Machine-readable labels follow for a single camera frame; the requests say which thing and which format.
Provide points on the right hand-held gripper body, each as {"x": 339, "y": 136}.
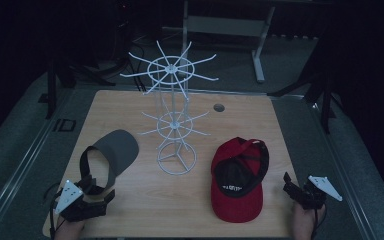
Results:
{"x": 313, "y": 193}

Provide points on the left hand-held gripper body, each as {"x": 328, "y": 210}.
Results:
{"x": 70, "y": 200}

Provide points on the grey visor cap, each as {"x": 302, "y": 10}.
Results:
{"x": 120, "y": 150}

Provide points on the red baseball cap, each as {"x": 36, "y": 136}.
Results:
{"x": 236, "y": 200}

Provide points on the person's right hand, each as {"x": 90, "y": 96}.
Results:
{"x": 305, "y": 221}

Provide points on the person's left hand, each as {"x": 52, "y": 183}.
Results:
{"x": 67, "y": 230}

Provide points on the black floor bracket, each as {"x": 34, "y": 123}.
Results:
{"x": 65, "y": 125}

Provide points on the white metal desk frame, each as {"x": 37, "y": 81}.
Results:
{"x": 226, "y": 26}

